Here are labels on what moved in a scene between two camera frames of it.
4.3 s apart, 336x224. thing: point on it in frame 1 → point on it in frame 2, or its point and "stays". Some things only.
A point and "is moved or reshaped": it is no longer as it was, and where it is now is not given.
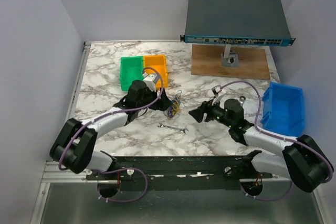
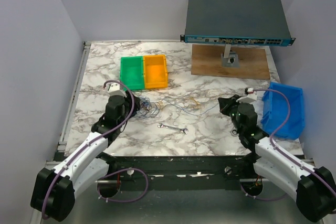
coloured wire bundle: (170, 110) is moved or reshaped
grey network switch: (254, 20) stays
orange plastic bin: (159, 62) stays
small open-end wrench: (182, 130) stays
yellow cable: (176, 106) is moved or reshaped
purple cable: (170, 112) is moved or reshaped
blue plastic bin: (283, 109) stays
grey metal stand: (229, 57) stays
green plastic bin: (131, 70) stays
